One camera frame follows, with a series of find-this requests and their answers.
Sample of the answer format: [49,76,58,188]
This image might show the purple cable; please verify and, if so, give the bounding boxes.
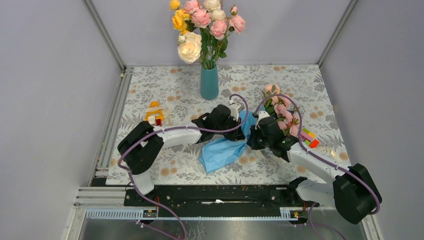
[253,93,382,240]
[117,93,250,240]

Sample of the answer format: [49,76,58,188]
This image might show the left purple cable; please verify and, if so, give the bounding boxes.
[117,93,250,240]

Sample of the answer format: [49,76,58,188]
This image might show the floral patterned table mat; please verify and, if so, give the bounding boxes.
[106,64,351,187]

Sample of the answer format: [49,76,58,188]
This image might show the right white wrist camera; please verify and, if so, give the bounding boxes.
[253,111,270,127]

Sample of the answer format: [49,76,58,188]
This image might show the teal ceramic vase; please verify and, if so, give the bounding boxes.
[200,66,219,100]

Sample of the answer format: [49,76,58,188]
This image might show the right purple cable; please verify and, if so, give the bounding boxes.
[253,93,382,240]

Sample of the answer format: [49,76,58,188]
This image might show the yellow red toy block car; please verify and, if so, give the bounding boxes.
[144,101,165,126]

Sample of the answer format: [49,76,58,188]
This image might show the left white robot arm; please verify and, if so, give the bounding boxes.
[117,102,245,206]

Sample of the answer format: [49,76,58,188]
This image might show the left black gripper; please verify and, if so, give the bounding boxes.
[214,115,245,141]

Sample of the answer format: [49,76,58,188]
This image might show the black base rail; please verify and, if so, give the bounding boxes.
[124,184,313,218]

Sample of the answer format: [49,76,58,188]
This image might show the pink flowers bunch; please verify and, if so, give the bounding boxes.
[263,96,300,137]

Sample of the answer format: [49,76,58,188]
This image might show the colourful stacked toy bricks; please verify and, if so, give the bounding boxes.
[300,128,320,149]

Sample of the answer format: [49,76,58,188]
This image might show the blue wrapping paper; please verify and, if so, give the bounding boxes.
[198,111,257,174]

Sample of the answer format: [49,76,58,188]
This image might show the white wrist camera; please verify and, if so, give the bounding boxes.
[253,111,270,127]
[228,101,245,122]

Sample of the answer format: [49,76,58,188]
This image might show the flower bouquet in vase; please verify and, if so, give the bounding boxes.
[169,0,246,70]

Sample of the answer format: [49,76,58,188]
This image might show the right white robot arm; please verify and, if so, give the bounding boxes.
[247,111,382,224]

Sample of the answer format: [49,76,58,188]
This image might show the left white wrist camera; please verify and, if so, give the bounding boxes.
[228,101,245,122]

